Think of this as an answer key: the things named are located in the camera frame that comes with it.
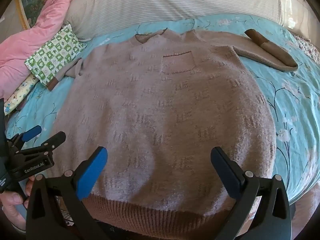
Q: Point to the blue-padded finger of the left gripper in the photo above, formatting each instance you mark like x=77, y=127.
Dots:
x=31, y=133

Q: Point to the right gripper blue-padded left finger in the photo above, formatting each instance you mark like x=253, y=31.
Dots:
x=86, y=174

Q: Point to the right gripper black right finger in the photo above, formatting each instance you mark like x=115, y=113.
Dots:
x=230, y=173

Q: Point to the turquoise floral bed sheet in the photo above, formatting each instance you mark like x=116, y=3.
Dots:
x=293, y=97

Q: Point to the beige knit sweater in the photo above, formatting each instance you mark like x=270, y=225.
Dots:
x=159, y=103

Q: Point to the small floral fabric at right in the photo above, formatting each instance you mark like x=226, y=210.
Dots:
x=306, y=46

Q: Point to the green white patterned pillow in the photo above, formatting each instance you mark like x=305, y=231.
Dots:
x=54, y=55

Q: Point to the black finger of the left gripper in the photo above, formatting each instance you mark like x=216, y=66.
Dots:
x=53, y=142

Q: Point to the person's left hand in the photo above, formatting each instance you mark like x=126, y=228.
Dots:
x=12, y=199

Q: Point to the white striped quilt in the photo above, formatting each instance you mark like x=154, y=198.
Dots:
x=92, y=18

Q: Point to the pink padded blanket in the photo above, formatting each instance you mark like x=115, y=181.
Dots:
x=18, y=47

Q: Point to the yellow floral cloth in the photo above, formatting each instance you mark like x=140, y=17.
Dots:
x=19, y=94

